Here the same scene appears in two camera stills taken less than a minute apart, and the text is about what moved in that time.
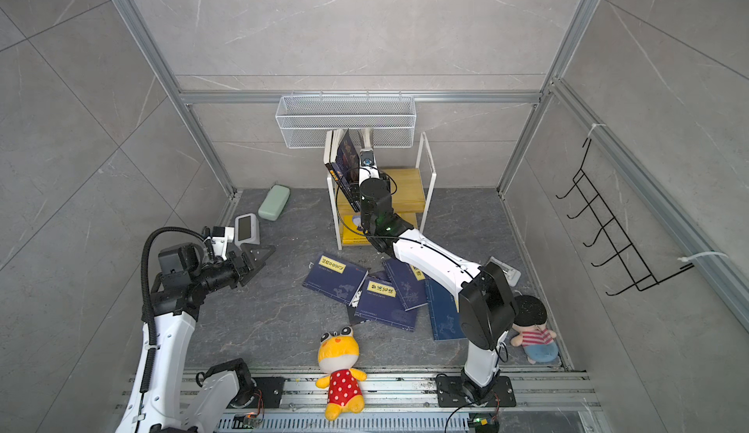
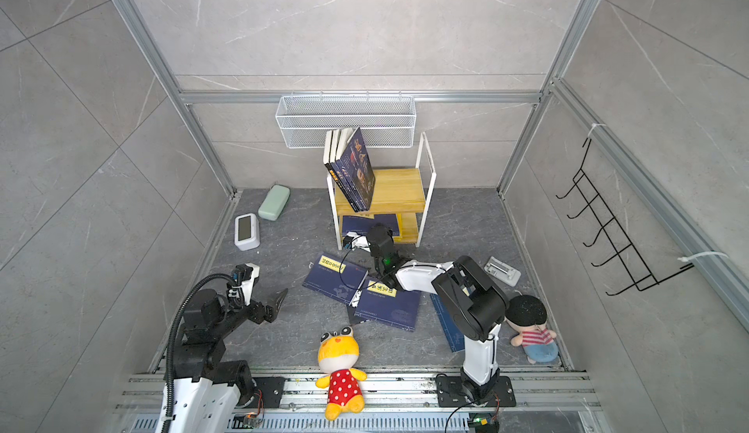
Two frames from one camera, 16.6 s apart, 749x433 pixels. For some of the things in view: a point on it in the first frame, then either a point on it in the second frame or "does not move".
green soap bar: x=273 y=203 does not move
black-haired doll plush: x=532 y=332 does not move
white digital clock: x=246 y=229 does not move
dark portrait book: x=366 y=138 -> x=357 y=171
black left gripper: x=231 y=264 -> x=270 y=309
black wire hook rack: x=611 y=230 does not move
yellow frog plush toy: x=337 y=355 does not move
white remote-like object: x=511 y=274 does not move
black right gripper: x=361 y=188 -> x=382 y=227
